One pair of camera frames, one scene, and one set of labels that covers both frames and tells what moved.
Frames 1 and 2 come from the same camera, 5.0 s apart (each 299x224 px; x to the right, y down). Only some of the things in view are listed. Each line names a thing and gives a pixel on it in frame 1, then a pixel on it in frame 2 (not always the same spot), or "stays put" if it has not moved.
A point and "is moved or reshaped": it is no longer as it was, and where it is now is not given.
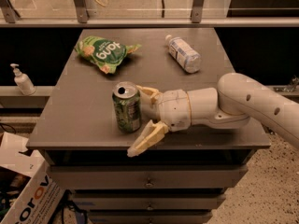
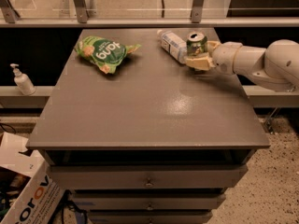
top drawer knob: [149, 184] stays put
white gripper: [174, 110] to [225, 58]
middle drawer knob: [149, 208] stays put
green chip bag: [105, 53] stays put
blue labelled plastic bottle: [187, 57] is moved or reshaped
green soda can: [127, 102] to [197, 43]
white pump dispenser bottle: [23, 82] stays put
